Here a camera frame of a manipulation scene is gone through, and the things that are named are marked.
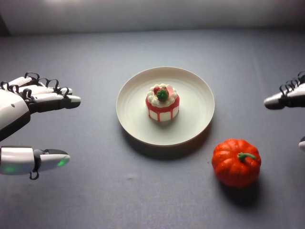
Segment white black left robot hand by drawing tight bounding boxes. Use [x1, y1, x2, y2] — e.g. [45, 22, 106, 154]
[0, 71, 81, 181]

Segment toy strawberry cream cake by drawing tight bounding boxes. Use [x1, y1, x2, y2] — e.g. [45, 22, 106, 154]
[145, 83, 181, 123]

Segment orange toy pumpkin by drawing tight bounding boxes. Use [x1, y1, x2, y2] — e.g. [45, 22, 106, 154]
[211, 138, 262, 188]

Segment white round plate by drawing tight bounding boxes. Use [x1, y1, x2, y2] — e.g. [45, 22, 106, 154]
[116, 66, 215, 146]

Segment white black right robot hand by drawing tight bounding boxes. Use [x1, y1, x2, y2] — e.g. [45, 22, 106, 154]
[264, 71, 305, 154]

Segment grey table cloth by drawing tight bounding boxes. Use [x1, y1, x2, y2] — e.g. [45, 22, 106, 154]
[0, 30, 305, 229]

